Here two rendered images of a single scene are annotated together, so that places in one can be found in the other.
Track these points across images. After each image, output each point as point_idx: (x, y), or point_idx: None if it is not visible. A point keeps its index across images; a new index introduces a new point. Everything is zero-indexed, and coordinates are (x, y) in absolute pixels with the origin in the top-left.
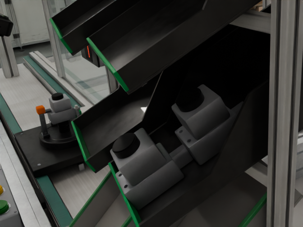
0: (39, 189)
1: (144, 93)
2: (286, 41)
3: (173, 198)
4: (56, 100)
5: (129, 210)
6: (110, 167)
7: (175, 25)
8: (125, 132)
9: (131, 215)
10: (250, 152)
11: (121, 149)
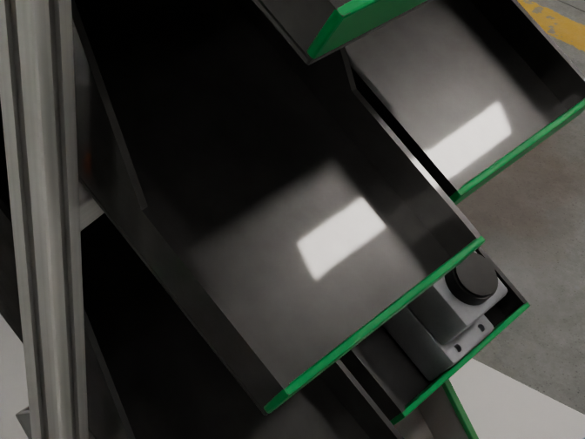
0: None
1: (133, 402)
2: None
3: (480, 251)
4: None
5: (504, 327)
6: (418, 402)
7: (421, 49)
8: (346, 371)
9: (512, 320)
10: None
11: (493, 273)
